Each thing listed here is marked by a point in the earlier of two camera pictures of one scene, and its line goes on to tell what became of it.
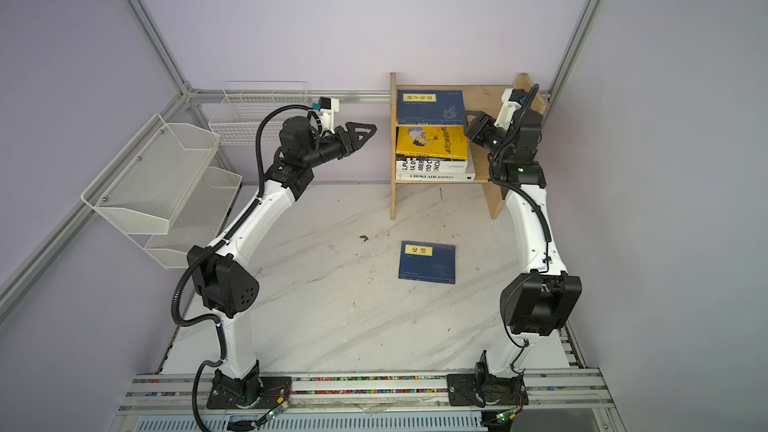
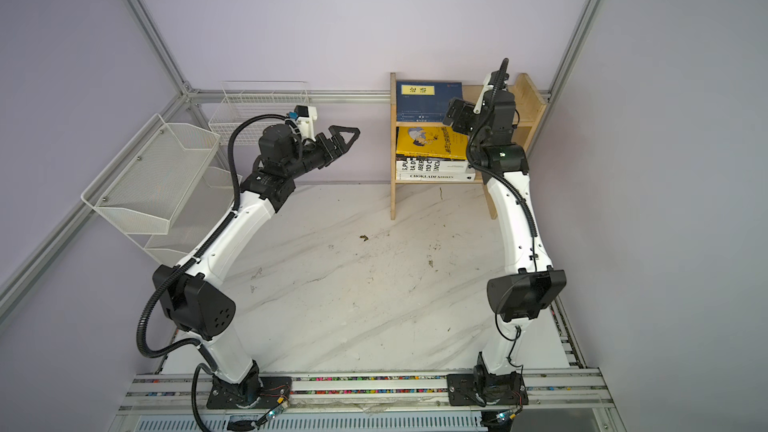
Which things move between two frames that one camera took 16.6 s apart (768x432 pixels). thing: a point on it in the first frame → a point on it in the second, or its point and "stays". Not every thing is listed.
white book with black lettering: (431, 165) stays
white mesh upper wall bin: (145, 186) stays
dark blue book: (427, 261) → (424, 101)
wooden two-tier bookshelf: (482, 99) stays
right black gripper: (477, 125) → (460, 111)
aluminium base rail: (188, 390) stays
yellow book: (447, 142) stays
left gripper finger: (359, 133) → (336, 135)
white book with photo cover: (435, 176) stays
